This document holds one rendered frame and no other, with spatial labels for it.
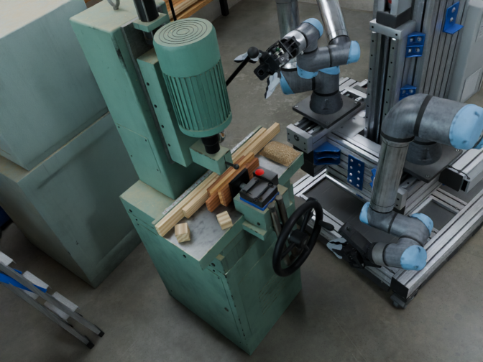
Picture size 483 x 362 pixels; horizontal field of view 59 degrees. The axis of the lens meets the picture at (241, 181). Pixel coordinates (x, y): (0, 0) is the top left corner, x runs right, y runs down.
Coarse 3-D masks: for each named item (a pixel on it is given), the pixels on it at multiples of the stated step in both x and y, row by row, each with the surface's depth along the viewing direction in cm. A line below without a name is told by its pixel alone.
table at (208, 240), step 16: (272, 160) 164; (288, 176) 163; (224, 208) 151; (288, 208) 151; (176, 224) 149; (192, 224) 148; (208, 224) 147; (240, 224) 148; (272, 224) 147; (160, 240) 149; (176, 240) 144; (192, 240) 143; (208, 240) 142; (224, 240) 144; (192, 256) 138; (208, 256) 140
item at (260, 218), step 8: (280, 192) 144; (288, 192) 146; (240, 200) 144; (288, 200) 149; (240, 208) 146; (248, 208) 143; (256, 208) 141; (248, 216) 146; (256, 216) 142; (264, 216) 139; (256, 224) 146; (264, 224) 142
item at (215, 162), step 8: (200, 144) 151; (192, 152) 151; (200, 152) 148; (224, 152) 146; (200, 160) 151; (208, 160) 147; (216, 160) 144; (224, 160) 146; (208, 168) 150; (216, 168) 147; (224, 168) 148
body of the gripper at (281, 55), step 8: (280, 40) 138; (288, 40) 133; (296, 40) 135; (272, 48) 134; (280, 48) 132; (288, 48) 136; (296, 48) 137; (264, 56) 135; (272, 56) 131; (280, 56) 131; (288, 56) 132; (264, 64) 135; (272, 64) 133; (280, 64) 132; (272, 72) 136
